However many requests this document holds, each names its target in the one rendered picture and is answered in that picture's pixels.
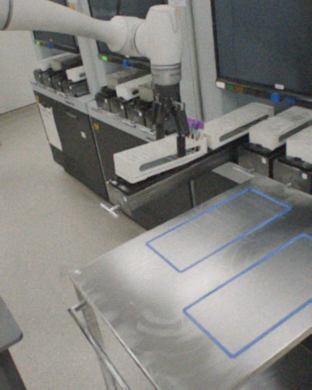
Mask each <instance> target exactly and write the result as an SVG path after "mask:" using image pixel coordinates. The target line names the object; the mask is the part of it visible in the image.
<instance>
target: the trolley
mask: <svg viewBox="0 0 312 390"><path fill-rule="evenodd" d="M68 274H69V278H70V280H71V281H72V283H73V286H74V289H75V292H76V297H77V300H78V304H76V305H74V306H73V307H71V308H70V309H68V311H69V313H70V314H71V316H72V318H73V319H74V321H75V322H76V324H77V325H78V327H79V328H80V330H81V331H82V332H83V333H84V335H85V336H86V338H87V339H88V341H89V343H90V344H91V345H92V347H93V350H94V353H95V357H97V361H98V364H99V366H100V370H101V373H102V377H103V381H104V384H105V386H106V390H118V388H117V385H116V382H117V384H118V385H119V386H120V387H121V389H122V390H132V389H131V388H130V387H129V386H128V384H127V383H126V382H125V379H123V377H122V376H121V375H120V373H119V372H118V371H117V370H116V367H115V366H114V364H113V363H112V361H111V360H109V358H108V357H107V353H106V348H105V345H104V342H103V339H102V334H101V331H100V327H99V325H98V320H97V316H96V314H95V313H94V311H96V313H97V314H98V315H99V318H100V319H101V320H102V321H103V322H104V323H105V325H106V326H107V328H108V329H110V331H111V333H112V334H113V335H114V337H115V338H116V339H117V341H118V342H119V344H120V345H121V346H122V348H124V349H125V350H126V352H127V353H128V355H129V357H130V358H131V359H132V360H133V361H134V363H135V364H136V365H138V367H139V369H140V370H141V372H142V373H143V374H144V376H145V377H146V378H147V379H148V381H149V383H150V384H152V385H153V387H154V388H155V389H156V390H312V354H311V353H310V352H307V351H306V349H304V348H303V347H302V346H301V345H299V343H300V342H301V341H303V340H304V339H305V337H307V336H308V335H310V334H311V333H312V198H309V197H307V196H305V195H302V194H300V193H298V192H297V191H294V190H292V189H290V188H286V187H284V186H283V185H281V184H277V183H275V182H273V181H271V180H269V179H267V178H266V177H264V176H260V175H256V176H254V177H252V178H250V179H248V180H246V181H245V182H243V183H242V184H239V185H237V186H236V187H233V188H230V189H229V190H227V191H225V192H223V193H222V194H219V195H218V196H216V197H213V198H212V199H210V200H209V201H205V202H203V203H202V204H200V205H198V206H195V208H192V209H191V210H188V211H186V212H184V213H183V214H181V215H178V216H176V217H175V218H173V219H170V220H168V221H167V222H166V223H163V224H161V225H159V226H157V227H156V228H154V229H152V230H149V231H147V232H145V233H143V234H141V235H140V236H139V237H137V238H134V239H132V240H130V241H128V242H127V243H125V244H123V245H120V246H118V247H116V248H114V249H113V250H111V251H110V252H107V253H104V254H103V255H101V256H99V257H98V258H95V259H93V260H91V261H89V262H87V263H86V264H84V265H83V266H79V267H77V268H76V269H74V270H72V271H70V272H68ZM79 310H82V313H83V315H84V320H85V324H86V325H85V324H84V322H83V321H82V319H80V318H79V315H78V314H77V313H76V312H78V311H79ZM115 381H116V382H115Z"/></svg>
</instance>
